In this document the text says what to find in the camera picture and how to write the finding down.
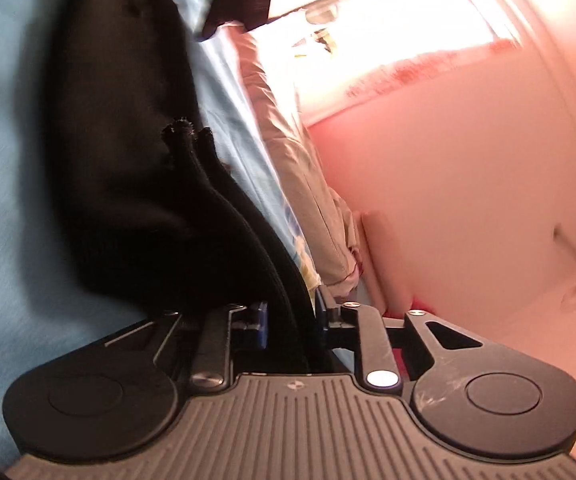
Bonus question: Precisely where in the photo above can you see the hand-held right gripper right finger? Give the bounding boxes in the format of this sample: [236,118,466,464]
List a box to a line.
[315,285,484,392]

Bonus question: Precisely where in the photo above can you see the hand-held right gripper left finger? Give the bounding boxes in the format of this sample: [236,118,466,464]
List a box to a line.
[102,301,269,392]

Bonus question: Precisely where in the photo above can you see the black knit pants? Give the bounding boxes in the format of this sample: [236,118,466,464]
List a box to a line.
[42,0,339,376]

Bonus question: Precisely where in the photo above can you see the beige crumpled cloth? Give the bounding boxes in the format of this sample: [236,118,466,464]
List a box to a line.
[232,24,365,297]

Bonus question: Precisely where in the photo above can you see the bright window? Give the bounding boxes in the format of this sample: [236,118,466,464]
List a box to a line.
[267,0,524,118]

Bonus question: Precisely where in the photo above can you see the blue floral bedsheet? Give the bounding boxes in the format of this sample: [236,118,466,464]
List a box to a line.
[0,0,325,471]

